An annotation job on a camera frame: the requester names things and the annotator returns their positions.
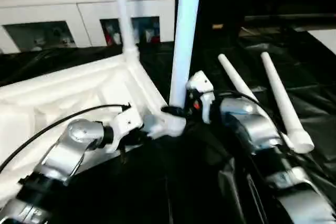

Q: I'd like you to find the white plastic table leg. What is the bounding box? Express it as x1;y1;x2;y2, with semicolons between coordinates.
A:
168;0;204;110
109;0;140;63
260;51;315;154
217;53;296;152

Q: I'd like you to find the white plastic table top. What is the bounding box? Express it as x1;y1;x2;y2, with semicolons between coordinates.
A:
0;50;188;205

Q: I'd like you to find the black plastic mat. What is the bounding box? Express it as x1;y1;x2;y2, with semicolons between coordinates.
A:
0;30;336;224

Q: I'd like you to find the white board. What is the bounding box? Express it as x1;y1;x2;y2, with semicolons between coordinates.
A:
307;28;336;55

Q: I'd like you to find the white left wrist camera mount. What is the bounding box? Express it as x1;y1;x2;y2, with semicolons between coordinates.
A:
107;104;144;152

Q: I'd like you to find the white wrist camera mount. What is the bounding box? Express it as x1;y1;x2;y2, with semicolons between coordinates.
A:
107;104;144;152
185;70;215;125

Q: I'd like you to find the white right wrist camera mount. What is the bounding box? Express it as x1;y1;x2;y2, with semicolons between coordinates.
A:
185;70;215;125

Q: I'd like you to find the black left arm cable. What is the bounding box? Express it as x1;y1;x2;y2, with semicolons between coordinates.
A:
0;103;132;173

